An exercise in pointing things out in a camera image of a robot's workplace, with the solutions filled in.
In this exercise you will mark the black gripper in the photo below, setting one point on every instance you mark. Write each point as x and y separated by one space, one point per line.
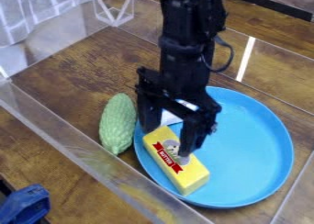
180 79

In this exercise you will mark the yellow butter brick toy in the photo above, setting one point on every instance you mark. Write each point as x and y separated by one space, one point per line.
185 171

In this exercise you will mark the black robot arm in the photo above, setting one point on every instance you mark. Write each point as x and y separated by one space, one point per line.
192 21

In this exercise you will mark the blue round tray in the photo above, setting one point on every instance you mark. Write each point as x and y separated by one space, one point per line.
247 154

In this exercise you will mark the green bitter gourd toy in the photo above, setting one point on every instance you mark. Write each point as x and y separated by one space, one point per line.
116 124

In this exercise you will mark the blue clamp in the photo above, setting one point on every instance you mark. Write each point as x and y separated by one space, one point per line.
25 206

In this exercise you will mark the grey checked cloth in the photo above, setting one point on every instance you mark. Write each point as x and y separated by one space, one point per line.
20 15

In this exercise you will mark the clear acrylic enclosure wall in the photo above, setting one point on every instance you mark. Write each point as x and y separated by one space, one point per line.
79 62

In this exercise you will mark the clear acrylic corner bracket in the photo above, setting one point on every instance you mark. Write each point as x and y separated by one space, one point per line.
113 12

